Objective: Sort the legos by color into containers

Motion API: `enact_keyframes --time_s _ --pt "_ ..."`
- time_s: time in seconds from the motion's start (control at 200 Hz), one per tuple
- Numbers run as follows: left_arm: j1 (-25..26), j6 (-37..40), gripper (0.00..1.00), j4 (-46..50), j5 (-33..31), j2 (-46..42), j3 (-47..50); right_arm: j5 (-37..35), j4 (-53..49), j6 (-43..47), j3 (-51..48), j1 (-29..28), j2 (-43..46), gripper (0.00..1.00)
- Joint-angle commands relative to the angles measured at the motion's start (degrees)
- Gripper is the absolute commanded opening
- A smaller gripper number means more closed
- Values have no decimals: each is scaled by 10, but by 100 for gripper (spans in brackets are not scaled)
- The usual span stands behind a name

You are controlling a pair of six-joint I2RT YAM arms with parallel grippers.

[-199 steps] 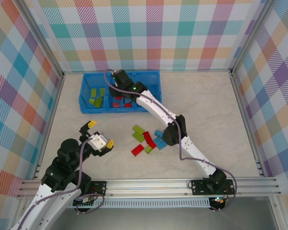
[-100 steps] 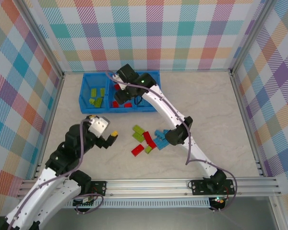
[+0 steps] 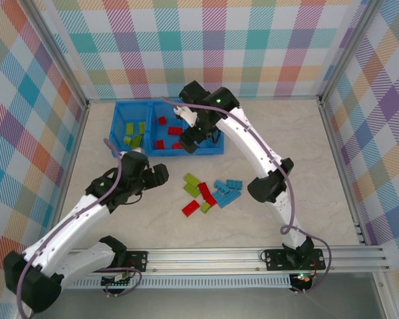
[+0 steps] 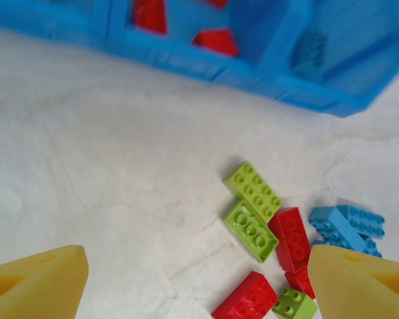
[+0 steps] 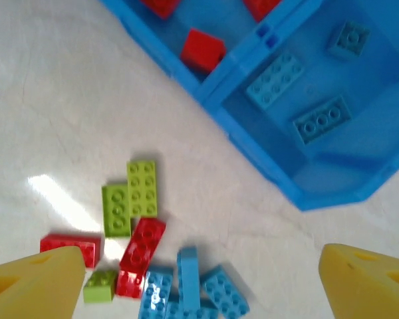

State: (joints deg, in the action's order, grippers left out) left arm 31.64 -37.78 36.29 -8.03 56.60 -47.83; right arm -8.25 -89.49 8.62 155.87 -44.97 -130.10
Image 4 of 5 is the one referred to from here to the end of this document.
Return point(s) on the small red lego brick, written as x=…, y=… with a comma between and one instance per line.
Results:
x=299, y=282

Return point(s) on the blue lego brick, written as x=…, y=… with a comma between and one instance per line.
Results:
x=372, y=247
x=309, y=50
x=339, y=229
x=365, y=219

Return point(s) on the small green lego brick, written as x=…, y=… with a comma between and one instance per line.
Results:
x=294, y=305

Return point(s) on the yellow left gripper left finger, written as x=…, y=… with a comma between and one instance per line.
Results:
x=30, y=285

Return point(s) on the blue plastic bin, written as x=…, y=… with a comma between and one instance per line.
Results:
x=186, y=63
x=46, y=23
x=369, y=66

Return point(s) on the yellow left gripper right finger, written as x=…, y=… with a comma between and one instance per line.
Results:
x=362, y=289

